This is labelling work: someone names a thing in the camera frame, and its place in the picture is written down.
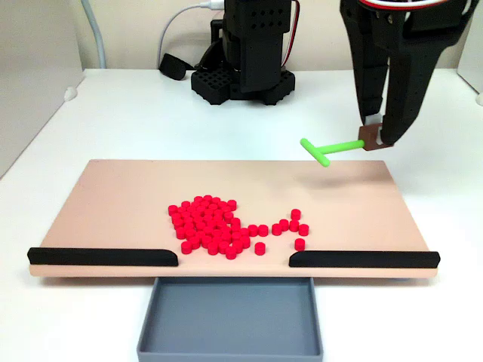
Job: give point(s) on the green T-shaped pusher tool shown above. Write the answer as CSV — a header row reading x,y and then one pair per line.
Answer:
x,y
339,146

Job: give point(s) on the red cylindrical granule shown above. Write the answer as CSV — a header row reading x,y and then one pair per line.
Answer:
x,y
294,226
296,214
303,229
283,224
299,244
259,248
263,230
253,230
276,229

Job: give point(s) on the pile of red granules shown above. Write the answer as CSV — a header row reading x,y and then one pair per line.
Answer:
x,y
203,226

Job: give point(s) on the grey rectangular container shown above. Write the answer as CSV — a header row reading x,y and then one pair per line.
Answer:
x,y
230,316

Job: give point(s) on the small white plastic foot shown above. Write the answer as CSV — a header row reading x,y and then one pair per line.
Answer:
x,y
69,93
479,99

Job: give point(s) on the pale grey bent tube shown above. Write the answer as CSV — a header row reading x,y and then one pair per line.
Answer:
x,y
96,34

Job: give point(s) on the beige flat board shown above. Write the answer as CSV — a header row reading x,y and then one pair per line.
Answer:
x,y
113,207

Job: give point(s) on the black edge rail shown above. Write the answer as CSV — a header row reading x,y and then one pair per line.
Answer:
x,y
102,257
362,259

